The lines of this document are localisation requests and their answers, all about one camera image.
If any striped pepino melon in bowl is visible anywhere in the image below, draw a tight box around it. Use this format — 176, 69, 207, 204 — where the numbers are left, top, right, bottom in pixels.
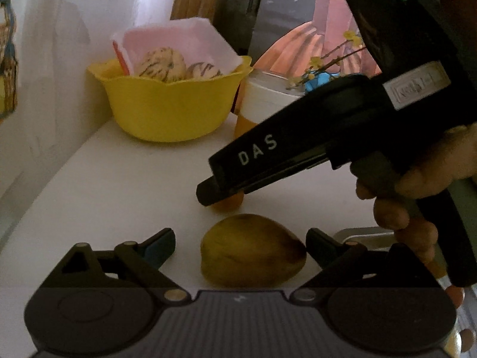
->
135, 47, 187, 83

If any white orange cup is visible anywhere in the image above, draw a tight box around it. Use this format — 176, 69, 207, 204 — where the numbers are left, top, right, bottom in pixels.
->
234, 70, 305, 138

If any metal tray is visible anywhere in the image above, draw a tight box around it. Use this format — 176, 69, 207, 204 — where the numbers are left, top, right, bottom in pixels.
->
332, 227, 397, 251

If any yellow flower twig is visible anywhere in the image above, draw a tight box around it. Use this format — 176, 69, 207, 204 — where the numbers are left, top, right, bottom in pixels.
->
285, 30, 366, 91

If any yellow plastic bowl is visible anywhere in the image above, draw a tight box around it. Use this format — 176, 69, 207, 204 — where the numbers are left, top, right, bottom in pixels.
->
87, 56, 252, 142

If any pink white foam tray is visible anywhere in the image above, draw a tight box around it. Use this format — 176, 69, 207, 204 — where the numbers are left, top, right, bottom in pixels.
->
111, 17, 242, 75

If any right hand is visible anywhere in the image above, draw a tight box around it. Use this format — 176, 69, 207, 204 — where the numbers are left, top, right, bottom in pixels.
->
355, 122, 477, 353

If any small orange kumquat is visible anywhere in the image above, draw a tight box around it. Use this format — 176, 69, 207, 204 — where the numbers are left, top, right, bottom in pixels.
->
211, 191, 244, 212

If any house drawings paper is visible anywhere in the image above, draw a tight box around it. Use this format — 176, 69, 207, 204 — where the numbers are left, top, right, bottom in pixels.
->
1, 0, 18, 121

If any girl in dress poster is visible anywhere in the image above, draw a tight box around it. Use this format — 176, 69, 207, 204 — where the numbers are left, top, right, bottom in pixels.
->
253, 0, 381, 78

